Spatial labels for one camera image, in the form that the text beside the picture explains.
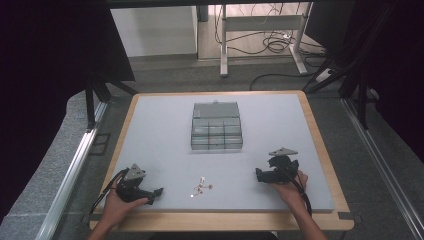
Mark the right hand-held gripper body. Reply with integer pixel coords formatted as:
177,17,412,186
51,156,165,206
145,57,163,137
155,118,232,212
265,147,300,184

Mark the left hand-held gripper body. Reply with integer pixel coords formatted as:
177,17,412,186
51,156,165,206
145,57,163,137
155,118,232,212
115,163,152,203

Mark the person's left hand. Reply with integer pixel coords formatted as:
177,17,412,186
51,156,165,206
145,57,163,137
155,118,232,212
99,187,150,230

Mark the person's right hand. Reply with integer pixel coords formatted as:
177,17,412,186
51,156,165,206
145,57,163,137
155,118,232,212
269,170,310,212

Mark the grey table mat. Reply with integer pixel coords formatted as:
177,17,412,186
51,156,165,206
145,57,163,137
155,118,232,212
104,93,336,213

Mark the clear plastic compartment box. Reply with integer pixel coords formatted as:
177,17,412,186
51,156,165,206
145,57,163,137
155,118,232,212
190,100,244,151

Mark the black metal stand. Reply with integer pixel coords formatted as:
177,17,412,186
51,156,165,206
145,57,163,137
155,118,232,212
84,71,140,132
302,2,381,131

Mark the white power strip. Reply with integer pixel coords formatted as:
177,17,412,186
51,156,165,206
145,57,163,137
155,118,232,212
314,67,335,83

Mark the dark curtain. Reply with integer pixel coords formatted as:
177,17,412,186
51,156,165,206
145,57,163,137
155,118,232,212
0,0,136,221
346,0,424,164

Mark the white cabinet panel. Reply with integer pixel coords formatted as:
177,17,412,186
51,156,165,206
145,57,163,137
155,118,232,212
110,5,199,58

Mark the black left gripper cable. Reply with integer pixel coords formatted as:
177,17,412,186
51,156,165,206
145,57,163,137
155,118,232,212
88,168,130,217

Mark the aluminium floor rail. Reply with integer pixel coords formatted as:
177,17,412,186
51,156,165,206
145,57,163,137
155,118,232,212
341,97,424,240
34,101,110,240

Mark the long black floor cable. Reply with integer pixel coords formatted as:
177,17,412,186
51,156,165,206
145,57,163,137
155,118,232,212
249,71,309,92

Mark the tangle of black floor cables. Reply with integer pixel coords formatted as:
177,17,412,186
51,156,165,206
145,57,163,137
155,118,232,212
214,3,328,57

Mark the white desk frame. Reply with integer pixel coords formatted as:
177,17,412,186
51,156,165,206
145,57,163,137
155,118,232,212
219,3,313,78

